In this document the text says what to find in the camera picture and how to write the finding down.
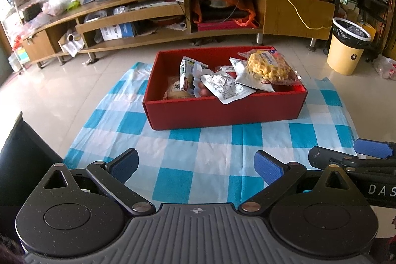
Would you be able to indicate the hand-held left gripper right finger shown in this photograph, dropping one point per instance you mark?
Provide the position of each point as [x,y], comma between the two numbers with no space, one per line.
[267,166]

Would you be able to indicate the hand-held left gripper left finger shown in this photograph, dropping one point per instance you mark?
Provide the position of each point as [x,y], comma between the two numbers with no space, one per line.
[123,166]

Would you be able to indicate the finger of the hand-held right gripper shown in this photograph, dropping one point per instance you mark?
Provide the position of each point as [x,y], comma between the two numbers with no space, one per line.
[374,148]
[324,155]

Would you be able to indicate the red cardboard box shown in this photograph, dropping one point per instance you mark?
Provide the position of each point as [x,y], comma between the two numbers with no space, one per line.
[216,114]

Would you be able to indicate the silver white snack packet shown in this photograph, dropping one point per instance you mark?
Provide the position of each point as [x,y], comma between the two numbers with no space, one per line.
[225,87]

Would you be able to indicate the round bun packet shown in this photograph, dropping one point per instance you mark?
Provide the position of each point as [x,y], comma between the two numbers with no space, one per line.
[174,90]

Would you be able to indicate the plain silver snack packet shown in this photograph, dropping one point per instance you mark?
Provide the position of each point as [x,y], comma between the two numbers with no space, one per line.
[239,73]

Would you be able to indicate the yellow puffed snack packet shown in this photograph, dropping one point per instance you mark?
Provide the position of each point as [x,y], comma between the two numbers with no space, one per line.
[269,67]

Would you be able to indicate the green white snack packet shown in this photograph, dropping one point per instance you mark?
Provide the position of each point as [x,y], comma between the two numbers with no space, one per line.
[188,72]

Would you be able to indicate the blue checked cloth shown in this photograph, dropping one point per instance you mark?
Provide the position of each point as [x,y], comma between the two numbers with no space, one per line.
[173,158]

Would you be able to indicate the person's red clothing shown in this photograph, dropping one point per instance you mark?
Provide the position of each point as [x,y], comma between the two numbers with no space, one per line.
[388,245]

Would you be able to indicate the white plastic bag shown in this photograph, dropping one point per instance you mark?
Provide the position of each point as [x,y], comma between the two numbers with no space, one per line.
[385,67]

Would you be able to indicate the yellow trash bin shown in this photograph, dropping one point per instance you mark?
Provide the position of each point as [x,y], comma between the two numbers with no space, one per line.
[343,60]

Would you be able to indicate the black chair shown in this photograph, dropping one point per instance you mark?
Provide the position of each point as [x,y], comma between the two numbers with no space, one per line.
[24,158]

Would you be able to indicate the white paper bag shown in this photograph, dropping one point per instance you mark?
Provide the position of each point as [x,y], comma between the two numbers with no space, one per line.
[72,46]

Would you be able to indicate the blue white carton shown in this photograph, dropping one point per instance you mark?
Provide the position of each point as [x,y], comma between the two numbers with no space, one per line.
[125,30]

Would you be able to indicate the wooden television cabinet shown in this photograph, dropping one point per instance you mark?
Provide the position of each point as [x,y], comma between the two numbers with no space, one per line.
[297,16]

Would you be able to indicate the red flat box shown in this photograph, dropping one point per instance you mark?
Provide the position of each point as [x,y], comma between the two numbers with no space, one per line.
[222,26]

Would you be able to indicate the orange plastic bag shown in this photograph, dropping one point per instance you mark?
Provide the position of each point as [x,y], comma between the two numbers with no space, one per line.
[247,18]

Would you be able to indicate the white crumpled bag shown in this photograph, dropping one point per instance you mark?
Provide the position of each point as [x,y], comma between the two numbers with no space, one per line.
[180,26]

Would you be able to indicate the plastic drawer trolley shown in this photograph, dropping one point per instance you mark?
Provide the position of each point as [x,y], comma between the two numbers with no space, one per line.
[18,53]

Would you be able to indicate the white set-top box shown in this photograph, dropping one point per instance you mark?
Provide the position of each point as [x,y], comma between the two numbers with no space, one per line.
[154,4]

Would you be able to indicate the green plastic bag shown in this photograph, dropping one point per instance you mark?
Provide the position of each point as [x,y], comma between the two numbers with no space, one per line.
[73,5]

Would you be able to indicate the metal pot lid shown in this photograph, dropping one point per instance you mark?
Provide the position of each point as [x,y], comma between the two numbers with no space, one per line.
[219,3]

